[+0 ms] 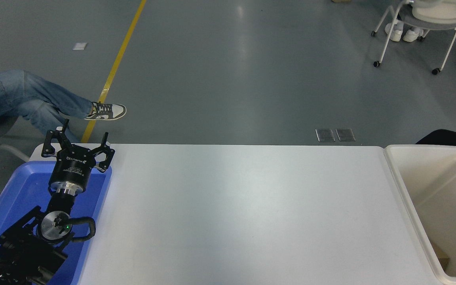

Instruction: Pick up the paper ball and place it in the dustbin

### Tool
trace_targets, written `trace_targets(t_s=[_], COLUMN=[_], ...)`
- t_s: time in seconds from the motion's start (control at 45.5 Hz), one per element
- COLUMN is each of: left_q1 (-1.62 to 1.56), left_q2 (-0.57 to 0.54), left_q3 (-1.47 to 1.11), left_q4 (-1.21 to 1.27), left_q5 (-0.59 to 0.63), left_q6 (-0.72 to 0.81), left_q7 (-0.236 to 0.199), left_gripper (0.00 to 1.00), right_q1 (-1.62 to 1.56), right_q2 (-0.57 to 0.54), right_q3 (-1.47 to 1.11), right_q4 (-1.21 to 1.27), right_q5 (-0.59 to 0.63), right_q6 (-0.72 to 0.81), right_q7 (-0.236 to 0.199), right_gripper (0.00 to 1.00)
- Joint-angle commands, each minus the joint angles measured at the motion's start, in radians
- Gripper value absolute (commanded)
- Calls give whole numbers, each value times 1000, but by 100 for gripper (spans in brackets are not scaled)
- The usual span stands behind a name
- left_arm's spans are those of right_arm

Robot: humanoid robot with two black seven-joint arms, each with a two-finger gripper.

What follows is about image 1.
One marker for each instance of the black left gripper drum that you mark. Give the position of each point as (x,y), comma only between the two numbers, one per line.
(73,168)

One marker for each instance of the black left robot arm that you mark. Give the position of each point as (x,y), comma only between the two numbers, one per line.
(26,253)

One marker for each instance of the white curved metal leg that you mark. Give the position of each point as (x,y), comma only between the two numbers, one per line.
(12,151)

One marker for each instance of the blue plastic tray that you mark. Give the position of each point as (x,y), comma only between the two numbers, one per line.
(22,190)

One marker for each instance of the person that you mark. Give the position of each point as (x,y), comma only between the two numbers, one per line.
(395,33)
(6,91)

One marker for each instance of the white paper sheet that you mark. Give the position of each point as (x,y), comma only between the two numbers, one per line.
(80,46)

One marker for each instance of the grey metal floor plate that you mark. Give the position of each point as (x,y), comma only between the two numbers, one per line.
(325,135)
(345,134)

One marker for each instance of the large pale plastic bin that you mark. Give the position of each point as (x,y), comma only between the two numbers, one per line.
(410,186)

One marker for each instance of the black rounded seat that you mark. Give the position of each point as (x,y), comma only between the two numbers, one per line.
(453,137)

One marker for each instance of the white chair with casters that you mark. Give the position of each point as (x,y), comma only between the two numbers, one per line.
(430,21)

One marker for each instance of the brown cardboard piece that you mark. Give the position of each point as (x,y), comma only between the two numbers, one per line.
(441,259)

